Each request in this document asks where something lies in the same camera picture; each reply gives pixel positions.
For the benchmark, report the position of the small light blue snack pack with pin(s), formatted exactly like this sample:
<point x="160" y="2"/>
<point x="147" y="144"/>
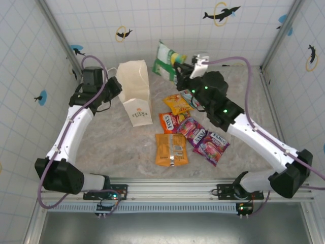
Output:
<point x="186" y="96"/>

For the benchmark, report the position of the white green snack pack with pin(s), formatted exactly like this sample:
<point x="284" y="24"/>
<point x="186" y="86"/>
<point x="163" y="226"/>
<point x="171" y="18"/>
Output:
<point x="163" y="52"/>

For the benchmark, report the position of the yellow snack pack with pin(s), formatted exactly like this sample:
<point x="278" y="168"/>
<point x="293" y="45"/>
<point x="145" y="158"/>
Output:
<point x="176" y="103"/>

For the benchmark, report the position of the cream paper bag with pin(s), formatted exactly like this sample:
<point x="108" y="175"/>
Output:
<point x="137" y="84"/>

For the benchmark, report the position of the purple Fox's candy pack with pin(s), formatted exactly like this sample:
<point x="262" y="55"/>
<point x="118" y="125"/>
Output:
<point x="193" y="129"/>
<point x="212" y="150"/>

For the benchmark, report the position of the orange Fox's candy pack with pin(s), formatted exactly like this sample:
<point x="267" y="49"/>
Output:
<point x="168" y="122"/>

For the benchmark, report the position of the orange snack packet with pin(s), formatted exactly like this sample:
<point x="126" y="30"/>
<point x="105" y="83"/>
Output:
<point x="163" y="150"/>

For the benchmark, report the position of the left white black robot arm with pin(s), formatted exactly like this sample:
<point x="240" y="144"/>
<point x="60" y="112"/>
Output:
<point x="73" y="127"/>

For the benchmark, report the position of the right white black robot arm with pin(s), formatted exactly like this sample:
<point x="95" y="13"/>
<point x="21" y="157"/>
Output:
<point x="259" y="137"/>

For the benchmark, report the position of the low black yellow wall sticker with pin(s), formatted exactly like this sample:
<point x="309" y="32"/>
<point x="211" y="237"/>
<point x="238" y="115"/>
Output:
<point x="225" y="65"/>

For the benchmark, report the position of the aluminium side rail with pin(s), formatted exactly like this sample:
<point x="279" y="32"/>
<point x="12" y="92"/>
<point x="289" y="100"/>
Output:
<point x="273" y="101"/>

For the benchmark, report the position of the aluminium corner post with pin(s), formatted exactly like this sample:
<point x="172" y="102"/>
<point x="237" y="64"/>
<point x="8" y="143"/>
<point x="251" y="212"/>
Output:
<point x="59" y="33"/>
<point x="275" y="45"/>

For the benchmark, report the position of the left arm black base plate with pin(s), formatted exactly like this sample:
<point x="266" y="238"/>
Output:
<point x="122" y="189"/>

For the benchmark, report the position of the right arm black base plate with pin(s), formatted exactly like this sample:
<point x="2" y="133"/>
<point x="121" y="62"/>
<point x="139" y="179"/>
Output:
<point x="223" y="189"/>

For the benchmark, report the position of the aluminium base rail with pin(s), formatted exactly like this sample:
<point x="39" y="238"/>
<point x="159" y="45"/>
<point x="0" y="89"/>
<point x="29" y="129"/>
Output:
<point x="172" y="188"/>

